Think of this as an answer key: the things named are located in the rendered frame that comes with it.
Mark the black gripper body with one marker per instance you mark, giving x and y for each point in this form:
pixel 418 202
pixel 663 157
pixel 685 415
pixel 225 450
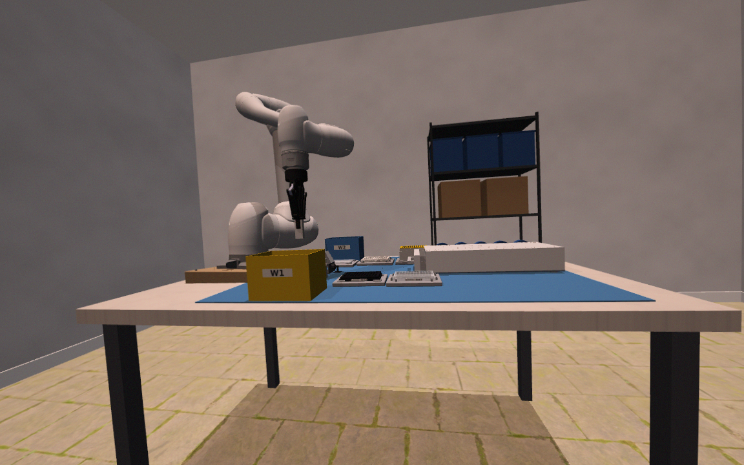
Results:
pixel 296 177

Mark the blue bench mat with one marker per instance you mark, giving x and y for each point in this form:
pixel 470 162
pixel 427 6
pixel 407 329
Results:
pixel 458 288

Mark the black assay plate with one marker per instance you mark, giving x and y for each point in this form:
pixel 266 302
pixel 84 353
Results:
pixel 361 276

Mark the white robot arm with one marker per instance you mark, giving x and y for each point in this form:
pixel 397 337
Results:
pixel 252 229

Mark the yellow open-top bin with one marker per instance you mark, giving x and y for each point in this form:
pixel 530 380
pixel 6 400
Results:
pixel 293 275

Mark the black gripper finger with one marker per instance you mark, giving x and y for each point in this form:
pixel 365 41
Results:
pixel 296 210
pixel 303 204

